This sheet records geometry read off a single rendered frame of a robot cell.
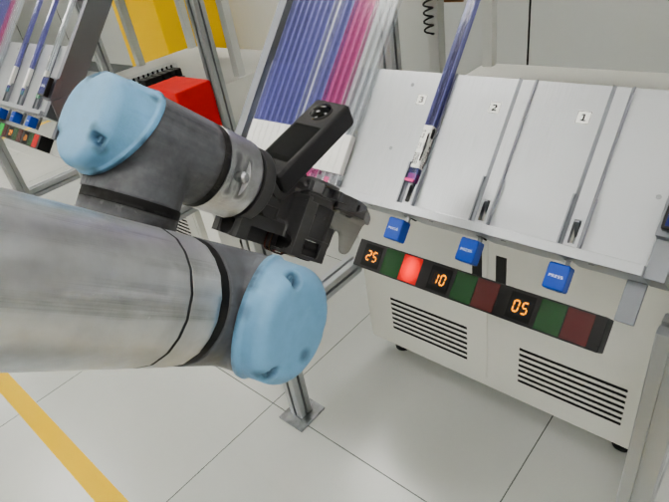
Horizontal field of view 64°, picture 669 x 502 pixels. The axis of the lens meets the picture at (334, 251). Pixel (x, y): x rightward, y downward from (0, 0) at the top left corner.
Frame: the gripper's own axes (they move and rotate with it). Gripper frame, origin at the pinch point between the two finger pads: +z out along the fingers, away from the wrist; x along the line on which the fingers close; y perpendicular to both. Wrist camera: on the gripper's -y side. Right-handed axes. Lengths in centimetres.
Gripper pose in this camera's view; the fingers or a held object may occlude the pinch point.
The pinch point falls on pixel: (361, 213)
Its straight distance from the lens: 65.7
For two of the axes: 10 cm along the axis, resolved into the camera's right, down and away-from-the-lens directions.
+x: 7.5, 2.5, -6.1
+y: -3.2, 9.5, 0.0
